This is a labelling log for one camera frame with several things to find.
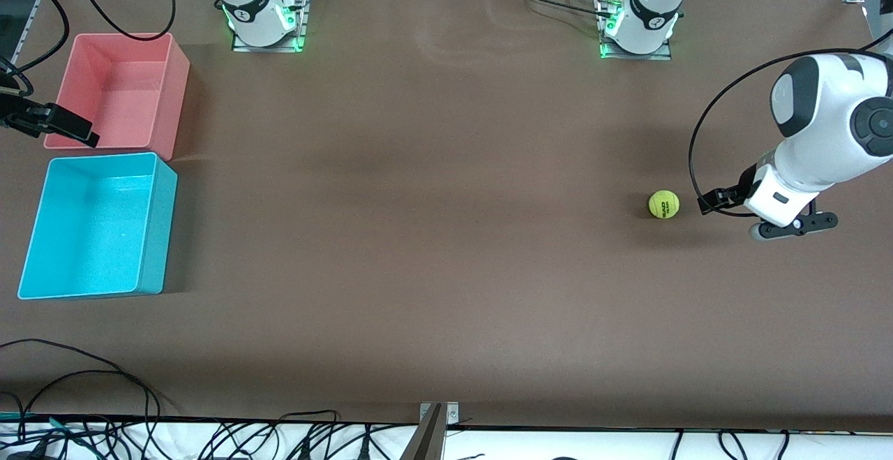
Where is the yellow tennis ball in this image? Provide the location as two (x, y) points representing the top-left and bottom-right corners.
(649, 190), (680, 221)

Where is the pink plastic bin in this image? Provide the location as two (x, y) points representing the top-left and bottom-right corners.
(43, 32), (190, 162)

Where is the blue plastic bin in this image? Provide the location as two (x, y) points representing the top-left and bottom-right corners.
(17, 152), (179, 301)

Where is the brown table cover sheet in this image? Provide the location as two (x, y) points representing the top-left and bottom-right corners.
(0, 0), (893, 434)

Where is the grey metal pole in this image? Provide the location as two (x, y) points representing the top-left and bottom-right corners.
(398, 404), (447, 460)

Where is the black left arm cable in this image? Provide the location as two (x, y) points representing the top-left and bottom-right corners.
(688, 27), (893, 218)

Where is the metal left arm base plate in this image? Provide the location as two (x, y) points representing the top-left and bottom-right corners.
(599, 0), (673, 61)

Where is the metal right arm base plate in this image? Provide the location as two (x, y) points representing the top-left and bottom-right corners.
(232, 0), (308, 53)

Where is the long black looped cable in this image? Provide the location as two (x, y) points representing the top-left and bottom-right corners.
(0, 339), (163, 441)

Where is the black base power cable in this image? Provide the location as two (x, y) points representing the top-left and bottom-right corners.
(488, 0), (615, 18)

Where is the teal cable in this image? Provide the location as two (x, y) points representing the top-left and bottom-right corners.
(0, 413), (95, 447)

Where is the small metal edge bracket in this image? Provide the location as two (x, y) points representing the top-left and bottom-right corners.
(419, 401), (460, 427)

